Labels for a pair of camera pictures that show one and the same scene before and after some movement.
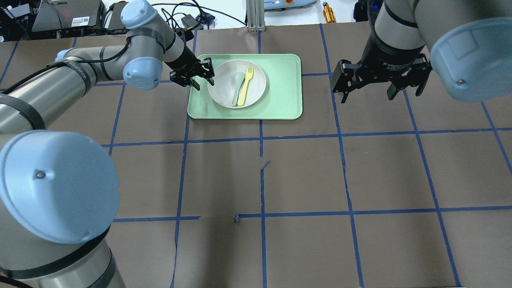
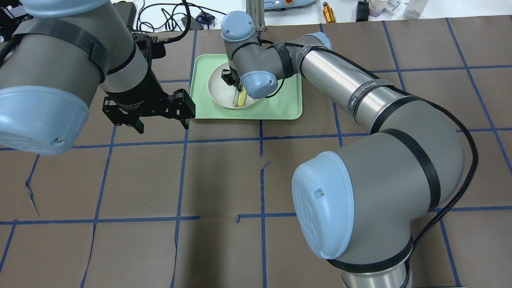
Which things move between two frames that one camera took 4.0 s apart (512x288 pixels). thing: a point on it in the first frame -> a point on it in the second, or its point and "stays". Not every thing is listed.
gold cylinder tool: x=328 y=13 stays
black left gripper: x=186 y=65 -> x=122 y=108
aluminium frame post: x=255 y=15 stays
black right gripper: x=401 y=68 -> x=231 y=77
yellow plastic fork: x=249 y=76 stays
